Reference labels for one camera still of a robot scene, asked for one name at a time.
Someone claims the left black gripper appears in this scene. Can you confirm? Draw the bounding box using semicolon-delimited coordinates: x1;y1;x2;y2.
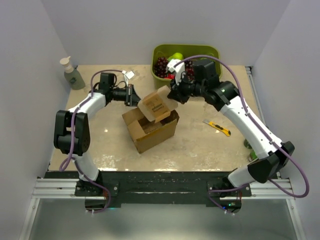
110;84;147;108

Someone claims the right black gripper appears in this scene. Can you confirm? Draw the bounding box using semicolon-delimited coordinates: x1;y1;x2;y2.
168;71;207;105

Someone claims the brown cardboard express box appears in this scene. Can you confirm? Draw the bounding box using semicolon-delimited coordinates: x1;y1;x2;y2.
122;107;180;154

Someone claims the yellow utility knife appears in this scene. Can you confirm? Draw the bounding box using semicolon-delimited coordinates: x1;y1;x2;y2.
202;119;231;137

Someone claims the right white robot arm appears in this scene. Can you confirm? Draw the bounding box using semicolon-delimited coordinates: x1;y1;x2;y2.
166;59;295;197

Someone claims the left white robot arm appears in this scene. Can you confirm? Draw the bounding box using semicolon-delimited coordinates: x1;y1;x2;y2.
53;69;141;196

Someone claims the pink dragon fruit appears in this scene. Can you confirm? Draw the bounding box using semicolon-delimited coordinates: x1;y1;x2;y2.
165;72;175;80

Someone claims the dark red grape bunch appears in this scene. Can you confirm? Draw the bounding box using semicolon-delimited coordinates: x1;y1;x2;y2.
153;56;169;79

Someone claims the green pear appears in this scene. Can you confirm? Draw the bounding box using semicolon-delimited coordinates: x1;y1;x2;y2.
168;52;184;62

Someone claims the green plastic tub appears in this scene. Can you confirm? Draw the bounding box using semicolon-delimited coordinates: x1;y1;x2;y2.
151;43;220;89

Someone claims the grey pump soap bottle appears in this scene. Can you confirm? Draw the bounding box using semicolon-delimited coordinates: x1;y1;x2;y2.
59;56;86;90

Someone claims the green glass bottle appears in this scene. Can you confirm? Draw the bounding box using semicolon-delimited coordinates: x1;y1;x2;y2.
243;139;252;149
248;150;258;162

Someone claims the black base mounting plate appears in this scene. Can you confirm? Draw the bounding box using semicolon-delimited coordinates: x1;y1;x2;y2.
74;171;252;213

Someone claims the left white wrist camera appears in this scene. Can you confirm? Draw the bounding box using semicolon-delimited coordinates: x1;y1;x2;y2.
122;70;135;86

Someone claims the aluminium frame rail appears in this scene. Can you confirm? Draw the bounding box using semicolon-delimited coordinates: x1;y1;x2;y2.
20;178;306;240

